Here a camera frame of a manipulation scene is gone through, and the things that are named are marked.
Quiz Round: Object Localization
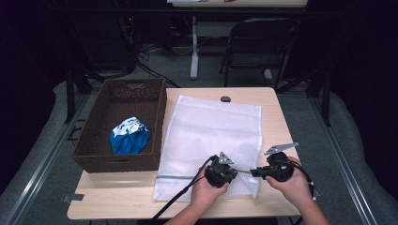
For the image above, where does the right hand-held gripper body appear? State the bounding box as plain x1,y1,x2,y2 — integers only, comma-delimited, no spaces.
263,142,299,183

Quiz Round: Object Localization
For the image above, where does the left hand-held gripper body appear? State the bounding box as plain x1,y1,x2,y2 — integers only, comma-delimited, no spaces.
205,151,238,189

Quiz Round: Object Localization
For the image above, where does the white mesh laundry bag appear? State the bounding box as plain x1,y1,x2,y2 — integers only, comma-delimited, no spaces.
152,95,263,203

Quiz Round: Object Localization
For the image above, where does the blue and white cloth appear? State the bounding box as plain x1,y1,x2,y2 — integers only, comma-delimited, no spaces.
109,116,151,156

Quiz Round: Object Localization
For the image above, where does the brown woven basket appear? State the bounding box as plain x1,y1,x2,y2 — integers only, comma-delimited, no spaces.
72,78,168,173

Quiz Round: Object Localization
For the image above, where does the person's left hand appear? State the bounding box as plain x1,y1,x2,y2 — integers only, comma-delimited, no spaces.
191,168,232,211

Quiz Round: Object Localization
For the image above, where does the person's right hand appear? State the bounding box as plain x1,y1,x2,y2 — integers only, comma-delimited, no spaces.
266,157,314,210

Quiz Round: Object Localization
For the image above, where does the black metal stand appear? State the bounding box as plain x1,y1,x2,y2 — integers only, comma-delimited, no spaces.
275,67,332,128
64,67,104,125

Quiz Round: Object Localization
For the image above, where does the black folding chair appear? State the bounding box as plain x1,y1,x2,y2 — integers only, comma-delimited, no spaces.
219,17,301,92

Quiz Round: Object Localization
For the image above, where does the white desk leg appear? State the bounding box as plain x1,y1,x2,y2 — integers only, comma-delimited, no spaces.
190,15,200,81

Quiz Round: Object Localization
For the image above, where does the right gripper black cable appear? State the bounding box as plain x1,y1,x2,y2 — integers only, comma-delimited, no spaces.
294,161,316,201

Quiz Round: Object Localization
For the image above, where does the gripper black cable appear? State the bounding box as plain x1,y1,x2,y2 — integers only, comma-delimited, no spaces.
146,154,219,225
294,161,316,201

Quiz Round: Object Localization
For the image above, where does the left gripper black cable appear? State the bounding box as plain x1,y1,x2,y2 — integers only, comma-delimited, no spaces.
146,154,219,225

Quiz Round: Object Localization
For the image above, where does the aluminium floor rail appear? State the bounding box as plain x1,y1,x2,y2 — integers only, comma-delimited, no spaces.
308,97,379,225
0,93,92,225

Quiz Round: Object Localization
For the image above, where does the tangle of floor cables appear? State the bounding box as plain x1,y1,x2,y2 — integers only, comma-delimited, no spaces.
118,15,181,88

